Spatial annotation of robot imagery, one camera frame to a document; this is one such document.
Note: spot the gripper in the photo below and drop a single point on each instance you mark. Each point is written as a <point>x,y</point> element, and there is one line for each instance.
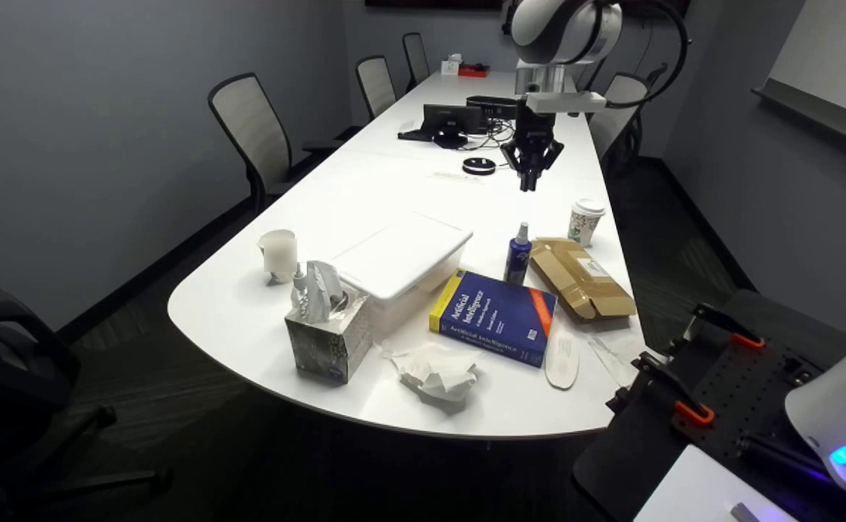
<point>535,129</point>

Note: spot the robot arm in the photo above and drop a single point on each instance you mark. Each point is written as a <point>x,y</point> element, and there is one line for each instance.
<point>560,29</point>

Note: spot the blue spray bottle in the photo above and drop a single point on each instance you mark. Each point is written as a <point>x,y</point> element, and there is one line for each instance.
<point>517,257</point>

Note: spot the black round puck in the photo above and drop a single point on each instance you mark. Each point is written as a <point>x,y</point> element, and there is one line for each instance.
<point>479,166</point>

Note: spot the black flat box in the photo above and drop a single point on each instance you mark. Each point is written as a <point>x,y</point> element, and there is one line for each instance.
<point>491,106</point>

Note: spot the paper coffee cup with lid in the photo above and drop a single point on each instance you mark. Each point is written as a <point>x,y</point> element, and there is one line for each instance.
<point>584,221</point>

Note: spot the black desk phone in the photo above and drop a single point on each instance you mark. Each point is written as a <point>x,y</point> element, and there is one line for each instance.
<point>448,119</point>

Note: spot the red box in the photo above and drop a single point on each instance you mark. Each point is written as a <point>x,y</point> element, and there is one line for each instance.
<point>474,70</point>

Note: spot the small white box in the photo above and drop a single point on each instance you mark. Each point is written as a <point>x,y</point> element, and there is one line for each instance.
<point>451,65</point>

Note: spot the brown cardboard package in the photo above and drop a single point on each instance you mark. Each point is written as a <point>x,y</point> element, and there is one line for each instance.
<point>582,279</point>

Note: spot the grey mesh office chair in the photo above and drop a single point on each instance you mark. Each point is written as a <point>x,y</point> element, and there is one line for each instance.
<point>377,83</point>
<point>416,56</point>
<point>252,130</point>

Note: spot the blue hardcover book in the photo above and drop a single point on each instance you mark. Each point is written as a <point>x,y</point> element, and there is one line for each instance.
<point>495,315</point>

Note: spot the white plastic storage box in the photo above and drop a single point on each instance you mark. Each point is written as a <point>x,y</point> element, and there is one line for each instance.
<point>401,261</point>

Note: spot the white oval insole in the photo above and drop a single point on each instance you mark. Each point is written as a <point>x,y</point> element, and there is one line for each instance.
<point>562,359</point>

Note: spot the clear plastic wrapper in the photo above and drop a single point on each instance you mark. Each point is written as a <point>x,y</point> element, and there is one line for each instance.
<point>612,359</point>

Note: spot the crumpled white tissue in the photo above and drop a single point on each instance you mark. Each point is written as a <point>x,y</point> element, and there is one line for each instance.
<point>437,373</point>

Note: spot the black clamp with orange tips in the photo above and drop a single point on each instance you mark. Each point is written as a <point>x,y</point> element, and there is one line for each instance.
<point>723,325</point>
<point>673,388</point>

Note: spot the white plastic cup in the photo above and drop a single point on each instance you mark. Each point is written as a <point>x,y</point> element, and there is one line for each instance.
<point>279,254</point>

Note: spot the grey tissue box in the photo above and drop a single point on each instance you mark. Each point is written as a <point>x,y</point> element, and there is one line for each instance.
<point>328,341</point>

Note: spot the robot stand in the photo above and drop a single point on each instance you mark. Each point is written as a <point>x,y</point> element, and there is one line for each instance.
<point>727,384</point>

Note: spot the whiteboard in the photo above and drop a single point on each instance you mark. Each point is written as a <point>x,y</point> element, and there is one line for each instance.
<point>836,65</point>

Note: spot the white sheet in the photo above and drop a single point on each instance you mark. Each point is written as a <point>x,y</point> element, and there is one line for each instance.
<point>698,486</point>

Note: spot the black office chair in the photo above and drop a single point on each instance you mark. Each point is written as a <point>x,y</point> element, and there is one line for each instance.
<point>9,377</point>

